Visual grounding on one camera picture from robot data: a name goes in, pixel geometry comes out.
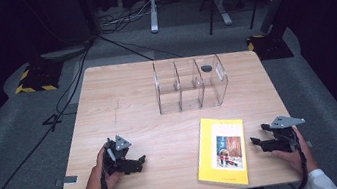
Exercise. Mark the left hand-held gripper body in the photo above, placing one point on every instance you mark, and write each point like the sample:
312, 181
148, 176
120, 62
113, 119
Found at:
115, 156

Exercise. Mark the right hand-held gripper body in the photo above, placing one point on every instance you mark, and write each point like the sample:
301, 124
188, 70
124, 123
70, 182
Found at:
282, 136

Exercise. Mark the yellow book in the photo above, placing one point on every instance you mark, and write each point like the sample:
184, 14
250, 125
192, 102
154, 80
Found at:
211, 145

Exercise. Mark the clear acrylic book rack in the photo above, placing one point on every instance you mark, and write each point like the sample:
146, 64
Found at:
190, 98

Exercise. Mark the person's right hand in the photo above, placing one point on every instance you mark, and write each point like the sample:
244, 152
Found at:
295, 156

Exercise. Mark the person's left hand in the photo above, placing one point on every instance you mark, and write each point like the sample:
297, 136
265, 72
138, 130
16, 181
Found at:
97, 181

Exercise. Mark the small grey tape piece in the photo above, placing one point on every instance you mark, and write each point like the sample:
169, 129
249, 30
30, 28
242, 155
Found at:
309, 144

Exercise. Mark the grey tape strip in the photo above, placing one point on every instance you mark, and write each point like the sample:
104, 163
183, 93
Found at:
68, 180

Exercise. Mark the black yellow striped stand base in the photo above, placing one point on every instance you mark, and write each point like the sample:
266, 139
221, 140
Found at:
38, 78
270, 47

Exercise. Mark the white desk frame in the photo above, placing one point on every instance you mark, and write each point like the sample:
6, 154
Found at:
153, 12

